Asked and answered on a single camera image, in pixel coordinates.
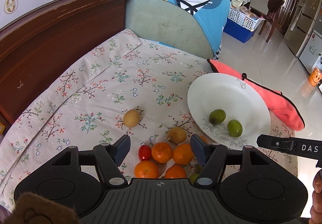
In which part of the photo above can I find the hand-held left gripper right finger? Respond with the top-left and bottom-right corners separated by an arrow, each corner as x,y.
190,134 -> 271,188

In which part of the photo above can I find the brown fuzzy cloth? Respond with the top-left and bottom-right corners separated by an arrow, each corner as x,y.
0,192 -> 79,224

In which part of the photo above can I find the coral towel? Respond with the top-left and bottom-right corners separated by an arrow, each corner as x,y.
207,58 -> 305,131

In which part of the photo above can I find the green sofa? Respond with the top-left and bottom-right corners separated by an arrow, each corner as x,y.
99,0 -> 230,59

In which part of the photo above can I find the brown wooden door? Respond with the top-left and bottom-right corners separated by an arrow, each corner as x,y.
273,0 -> 305,35

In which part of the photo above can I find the yellow pear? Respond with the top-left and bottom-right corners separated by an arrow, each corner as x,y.
167,127 -> 187,144
123,109 -> 141,128

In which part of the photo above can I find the dark wooden chair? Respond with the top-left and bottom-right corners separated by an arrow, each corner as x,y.
250,0 -> 285,43

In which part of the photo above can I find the black and white patterned cloth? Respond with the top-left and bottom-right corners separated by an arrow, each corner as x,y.
212,40 -> 222,61

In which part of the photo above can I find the blue plastic bin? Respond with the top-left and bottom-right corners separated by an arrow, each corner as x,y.
223,20 -> 261,44

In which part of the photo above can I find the red cherry tomato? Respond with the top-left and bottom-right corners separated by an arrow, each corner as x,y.
138,145 -> 152,161

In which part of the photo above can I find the orange mandarin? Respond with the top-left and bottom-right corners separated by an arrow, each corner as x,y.
134,160 -> 159,179
172,143 -> 195,165
165,165 -> 187,179
151,142 -> 173,163

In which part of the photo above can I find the small white fridge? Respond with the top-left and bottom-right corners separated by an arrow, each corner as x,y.
298,30 -> 322,75

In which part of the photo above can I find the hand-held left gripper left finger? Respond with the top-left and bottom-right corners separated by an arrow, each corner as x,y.
50,135 -> 131,188

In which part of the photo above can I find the person's right hand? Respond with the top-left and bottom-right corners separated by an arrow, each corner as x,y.
312,171 -> 322,224

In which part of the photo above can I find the floral tablecloth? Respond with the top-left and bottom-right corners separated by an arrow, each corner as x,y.
0,28 -> 298,214

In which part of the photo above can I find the brown wooden cabinet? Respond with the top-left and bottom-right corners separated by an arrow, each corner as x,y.
0,0 -> 134,134

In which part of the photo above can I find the orange smiley container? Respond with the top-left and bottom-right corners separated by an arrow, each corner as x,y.
310,67 -> 322,86

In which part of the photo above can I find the tall silver fridge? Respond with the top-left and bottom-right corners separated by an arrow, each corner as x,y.
284,0 -> 322,57

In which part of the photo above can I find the white plate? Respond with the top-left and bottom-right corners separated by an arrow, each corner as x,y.
187,73 -> 271,150

